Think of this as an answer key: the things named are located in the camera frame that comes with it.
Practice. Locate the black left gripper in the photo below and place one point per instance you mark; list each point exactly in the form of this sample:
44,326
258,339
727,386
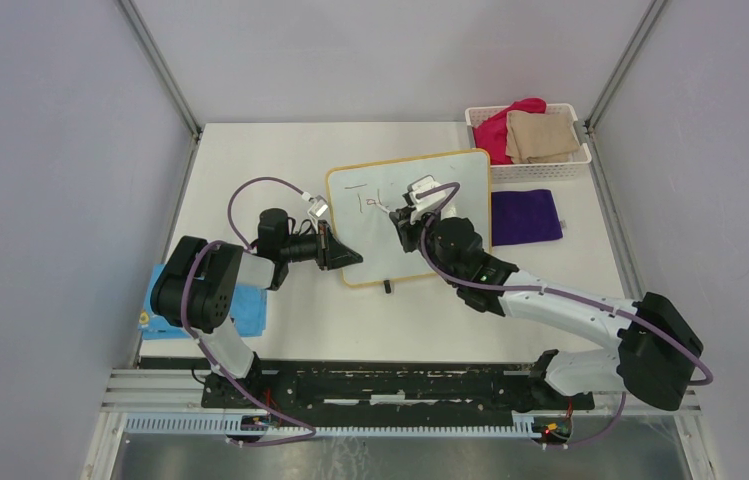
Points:
331,253

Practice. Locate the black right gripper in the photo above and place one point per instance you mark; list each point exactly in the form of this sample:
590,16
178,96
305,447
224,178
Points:
406,227

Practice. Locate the yellow framed whiteboard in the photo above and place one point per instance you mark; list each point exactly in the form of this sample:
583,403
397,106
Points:
352,191

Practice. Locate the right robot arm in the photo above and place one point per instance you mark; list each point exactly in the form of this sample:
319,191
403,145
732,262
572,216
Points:
643,347

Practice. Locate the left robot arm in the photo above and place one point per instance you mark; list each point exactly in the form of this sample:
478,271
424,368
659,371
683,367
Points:
196,287

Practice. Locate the purple cloth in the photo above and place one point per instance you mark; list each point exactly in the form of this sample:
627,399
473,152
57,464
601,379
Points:
524,217

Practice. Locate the blue patterned cloth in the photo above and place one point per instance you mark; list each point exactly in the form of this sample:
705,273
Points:
248,312

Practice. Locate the red cloth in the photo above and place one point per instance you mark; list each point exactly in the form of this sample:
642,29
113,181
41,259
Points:
491,134

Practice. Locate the beige cloth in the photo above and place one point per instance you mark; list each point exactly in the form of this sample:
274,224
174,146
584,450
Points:
535,138

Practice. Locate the white perforated basket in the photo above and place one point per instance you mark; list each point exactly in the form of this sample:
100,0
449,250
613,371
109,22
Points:
578,162

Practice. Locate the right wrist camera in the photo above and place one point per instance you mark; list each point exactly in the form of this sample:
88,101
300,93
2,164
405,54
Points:
424,196

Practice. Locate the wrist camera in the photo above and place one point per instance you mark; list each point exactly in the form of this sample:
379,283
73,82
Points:
318,207
424,196

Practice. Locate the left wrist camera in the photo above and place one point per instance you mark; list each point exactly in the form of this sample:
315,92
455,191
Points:
318,207

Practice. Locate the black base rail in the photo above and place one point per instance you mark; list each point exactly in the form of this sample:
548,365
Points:
393,394

